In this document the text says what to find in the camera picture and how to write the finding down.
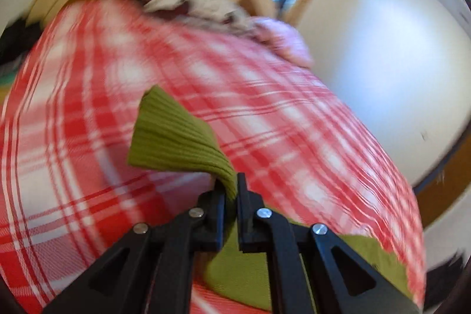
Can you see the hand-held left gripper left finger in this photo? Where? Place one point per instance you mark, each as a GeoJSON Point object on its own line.
{"type": "Point", "coordinates": [215, 211]}

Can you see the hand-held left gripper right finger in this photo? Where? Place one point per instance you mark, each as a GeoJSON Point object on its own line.
{"type": "Point", "coordinates": [244, 214]}

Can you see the green striped knit sweater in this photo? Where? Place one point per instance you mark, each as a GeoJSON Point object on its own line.
{"type": "Point", "coordinates": [173, 137]}

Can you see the red plaid blanket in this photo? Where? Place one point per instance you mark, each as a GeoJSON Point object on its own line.
{"type": "Point", "coordinates": [92, 97]}

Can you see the pink pillow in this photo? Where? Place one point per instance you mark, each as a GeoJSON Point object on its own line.
{"type": "Point", "coordinates": [283, 38]}

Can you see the patterned beige pillow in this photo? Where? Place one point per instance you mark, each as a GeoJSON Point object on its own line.
{"type": "Point", "coordinates": [191, 1]}

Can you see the dark cloth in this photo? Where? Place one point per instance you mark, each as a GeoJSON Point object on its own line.
{"type": "Point", "coordinates": [13, 38]}

